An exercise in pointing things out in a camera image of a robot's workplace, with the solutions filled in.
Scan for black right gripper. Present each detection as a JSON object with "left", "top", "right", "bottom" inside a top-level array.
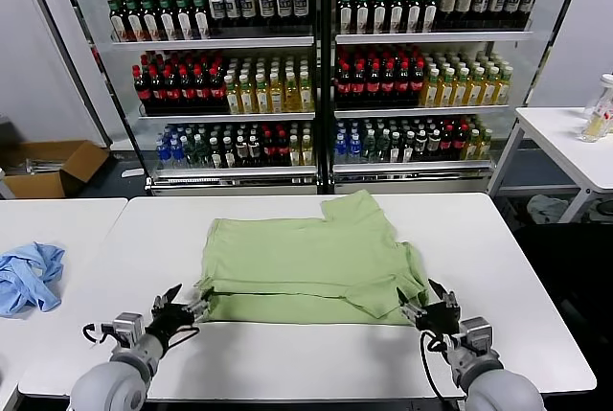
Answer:
[{"left": 396, "top": 278, "right": 464, "bottom": 336}]

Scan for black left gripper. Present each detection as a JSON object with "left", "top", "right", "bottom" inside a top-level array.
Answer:
[{"left": 145, "top": 283, "right": 216, "bottom": 349}]

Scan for green polo shirt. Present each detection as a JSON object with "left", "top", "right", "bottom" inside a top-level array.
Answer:
[{"left": 193, "top": 190, "right": 431, "bottom": 327}]

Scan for grey cloth heap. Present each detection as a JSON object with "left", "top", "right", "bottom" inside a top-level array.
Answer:
[{"left": 526, "top": 194, "right": 571, "bottom": 225}]

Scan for cola bottle red cap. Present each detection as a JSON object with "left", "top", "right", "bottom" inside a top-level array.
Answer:
[
  {"left": 396, "top": 61, "right": 412, "bottom": 108},
  {"left": 351, "top": 61, "right": 367, "bottom": 108},
  {"left": 440, "top": 126, "right": 455, "bottom": 161},
  {"left": 261, "top": 130, "right": 277, "bottom": 167},
  {"left": 276, "top": 130, "right": 290, "bottom": 167},
  {"left": 193, "top": 65, "right": 211, "bottom": 113},
  {"left": 336, "top": 61, "right": 352, "bottom": 108},
  {"left": 380, "top": 61, "right": 397, "bottom": 108},
  {"left": 148, "top": 64, "right": 166, "bottom": 113},
  {"left": 164, "top": 65, "right": 181, "bottom": 113},
  {"left": 453, "top": 125, "right": 468, "bottom": 161},
  {"left": 179, "top": 65, "right": 196, "bottom": 113},
  {"left": 366, "top": 61, "right": 382, "bottom": 108},
  {"left": 209, "top": 65, "right": 226, "bottom": 113},
  {"left": 133, "top": 64, "right": 151, "bottom": 113},
  {"left": 410, "top": 61, "right": 426, "bottom": 108}
]

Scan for light blue crumpled shirt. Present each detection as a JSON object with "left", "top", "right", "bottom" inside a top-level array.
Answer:
[{"left": 0, "top": 240, "right": 67, "bottom": 320}]

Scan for brown cardboard box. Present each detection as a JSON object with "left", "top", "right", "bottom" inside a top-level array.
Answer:
[{"left": 0, "top": 139, "right": 112, "bottom": 200}]

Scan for grey metal bars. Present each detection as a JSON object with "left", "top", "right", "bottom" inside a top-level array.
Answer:
[{"left": 21, "top": 156, "right": 63, "bottom": 175}]

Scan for white side table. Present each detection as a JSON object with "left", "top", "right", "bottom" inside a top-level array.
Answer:
[{"left": 486, "top": 106, "right": 613, "bottom": 225}]

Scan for clear glass bottle white cap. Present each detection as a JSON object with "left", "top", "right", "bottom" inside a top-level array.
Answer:
[{"left": 580, "top": 73, "right": 613, "bottom": 143}]

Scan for beverage cooler cabinet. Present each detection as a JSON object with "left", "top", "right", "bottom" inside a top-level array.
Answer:
[
  {"left": 85, "top": 0, "right": 331, "bottom": 196},
  {"left": 320, "top": 0, "right": 547, "bottom": 194}
]

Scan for dark tea bottle green band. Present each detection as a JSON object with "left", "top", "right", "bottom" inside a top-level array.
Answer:
[
  {"left": 190, "top": 0, "right": 211, "bottom": 40},
  {"left": 421, "top": 0, "right": 440, "bottom": 34},
  {"left": 123, "top": 0, "right": 145, "bottom": 42},
  {"left": 405, "top": 0, "right": 423, "bottom": 34},
  {"left": 172, "top": 0, "right": 194, "bottom": 41},
  {"left": 388, "top": 0, "right": 406, "bottom": 34},
  {"left": 337, "top": 0, "right": 355, "bottom": 34},
  {"left": 371, "top": 0, "right": 389, "bottom": 34},
  {"left": 156, "top": 0, "right": 177, "bottom": 41},
  {"left": 139, "top": 0, "right": 161, "bottom": 42},
  {"left": 354, "top": 0, "right": 372, "bottom": 34},
  {"left": 106, "top": 0, "right": 127, "bottom": 42}
]

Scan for glass cooler door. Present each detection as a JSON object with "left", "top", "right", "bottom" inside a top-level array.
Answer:
[
  {"left": 486, "top": 0, "right": 593, "bottom": 196},
  {"left": 18, "top": 0, "right": 149, "bottom": 192}
]

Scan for brown milk tea bottle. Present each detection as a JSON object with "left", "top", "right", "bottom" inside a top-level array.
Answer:
[
  {"left": 439, "top": 0, "right": 458, "bottom": 32},
  {"left": 455, "top": 0, "right": 473, "bottom": 32}
]

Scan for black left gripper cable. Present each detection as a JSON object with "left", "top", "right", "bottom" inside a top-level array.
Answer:
[{"left": 167, "top": 326, "right": 201, "bottom": 349}]

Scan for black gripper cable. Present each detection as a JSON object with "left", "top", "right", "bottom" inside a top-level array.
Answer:
[
  {"left": 167, "top": 326, "right": 201, "bottom": 349},
  {"left": 420, "top": 329, "right": 468, "bottom": 402}
]

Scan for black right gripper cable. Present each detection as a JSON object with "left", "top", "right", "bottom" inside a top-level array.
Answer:
[{"left": 420, "top": 329, "right": 468, "bottom": 402}]

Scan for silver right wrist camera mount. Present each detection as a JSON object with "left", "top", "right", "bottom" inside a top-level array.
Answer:
[{"left": 457, "top": 316, "right": 494, "bottom": 357}]

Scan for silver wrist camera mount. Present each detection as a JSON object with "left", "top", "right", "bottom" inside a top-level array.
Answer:
[
  {"left": 457, "top": 316, "right": 494, "bottom": 357},
  {"left": 110, "top": 312, "right": 146, "bottom": 348}
]

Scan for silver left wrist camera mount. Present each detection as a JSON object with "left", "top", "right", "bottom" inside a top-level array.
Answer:
[{"left": 110, "top": 312, "right": 146, "bottom": 348}]

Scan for black left camera cable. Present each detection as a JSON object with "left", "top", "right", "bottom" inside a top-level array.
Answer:
[{"left": 82, "top": 322, "right": 116, "bottom": 344}]

